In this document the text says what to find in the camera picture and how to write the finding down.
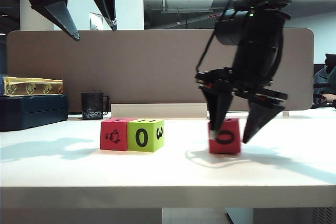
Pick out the silver wall plate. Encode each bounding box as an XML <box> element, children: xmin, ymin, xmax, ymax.
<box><xmin>89</xmin><ymin>12</ymin><xmax>103</xmax><ymax>31</ymax></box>

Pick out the red foam block T 4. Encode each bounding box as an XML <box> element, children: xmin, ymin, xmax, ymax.
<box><xmin>100</xmin><ymin>118</ymin><xmax>129</xmax><ymax>152</ymax></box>

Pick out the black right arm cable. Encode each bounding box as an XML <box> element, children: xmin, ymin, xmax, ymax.
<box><xmin>196</xmin><ymin>0</ymin><xmax>247</xmax><ymax>74</ymax></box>

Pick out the brown desk divider panel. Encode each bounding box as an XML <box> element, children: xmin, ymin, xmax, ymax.
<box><xmin>7</xmin><ymin>28</ymin><xmax>315</xmax><ymax>112</ymax></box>

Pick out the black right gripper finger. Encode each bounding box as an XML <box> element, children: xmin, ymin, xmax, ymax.
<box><xmin>203</xmin><ymin>89</ymin><xmax>234</xmax><ymax>141</ymax></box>
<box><xmin>243</xmin><ymin>100</ymin><xmax>286</xmax><ymax>144</ymax></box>

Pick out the grey perforated cabinet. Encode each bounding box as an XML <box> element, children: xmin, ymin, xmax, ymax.
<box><xmin>253</xmin><ymin>207</ymin><xmax>336</xmax><ymax>224</ymax></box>

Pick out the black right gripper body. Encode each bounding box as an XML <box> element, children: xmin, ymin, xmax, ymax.
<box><xmin>195</xmin><ymin>67</ymin><xmax>288</xmax><ymax>104</ymax></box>

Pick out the red foam block O U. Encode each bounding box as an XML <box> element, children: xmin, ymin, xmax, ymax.
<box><xmin>208</xmin><ymin>118</ymin><xmax>242</xmax><ymax>154</ymax></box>

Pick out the dark blue plastic case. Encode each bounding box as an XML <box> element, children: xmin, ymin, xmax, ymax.
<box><xmin>0</xmin><ymin>94</ymin><xmax>69</xmax><ymax>132</ymax></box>

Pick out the green foam block 0 3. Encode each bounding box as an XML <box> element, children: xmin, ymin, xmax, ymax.
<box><xmin>127</xmin><ymin>119</ymin><xmax>165</xmax><ymax>153</ymax></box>

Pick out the blue lidded toy box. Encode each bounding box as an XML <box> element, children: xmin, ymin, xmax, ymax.
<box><xmin>0</xmin><ymin>77</ymin><xmax>64</xmax><ymax>97</ymax></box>

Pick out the beige cable tray flap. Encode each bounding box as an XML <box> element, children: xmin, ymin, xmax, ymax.
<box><xmin>110</xmin><ymin>103</ymin><xmax>210</xmax><ymax>121</ymax></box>

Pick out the black glass mug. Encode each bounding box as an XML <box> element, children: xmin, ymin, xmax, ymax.
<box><xmin>80</xmin><ymin>92</ymin><xmax>110</xmax><ymax>121</ymax></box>

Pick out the person in dark clothing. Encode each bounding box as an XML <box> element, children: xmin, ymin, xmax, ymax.
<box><xmin>313</xmin><ymin>53</ymin><xmax>336</xmax><ymax>110</ymax></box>

